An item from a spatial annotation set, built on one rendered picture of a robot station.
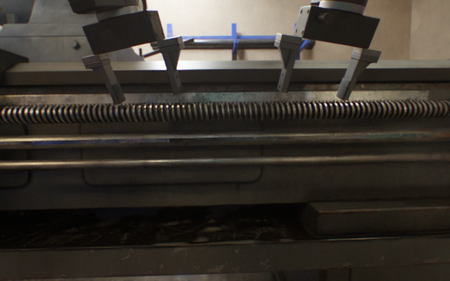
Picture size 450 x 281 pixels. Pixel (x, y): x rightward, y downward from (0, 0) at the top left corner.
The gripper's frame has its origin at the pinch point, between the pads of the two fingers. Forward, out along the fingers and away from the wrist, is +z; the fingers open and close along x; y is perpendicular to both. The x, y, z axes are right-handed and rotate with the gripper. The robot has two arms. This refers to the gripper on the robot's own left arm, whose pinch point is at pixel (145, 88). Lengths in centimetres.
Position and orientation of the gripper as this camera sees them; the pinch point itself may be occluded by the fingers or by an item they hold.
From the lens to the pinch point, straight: 51.3
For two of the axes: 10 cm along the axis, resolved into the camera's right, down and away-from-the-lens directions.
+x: -9.7, 1.1, 1.9
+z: 1.9, 8.7, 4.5
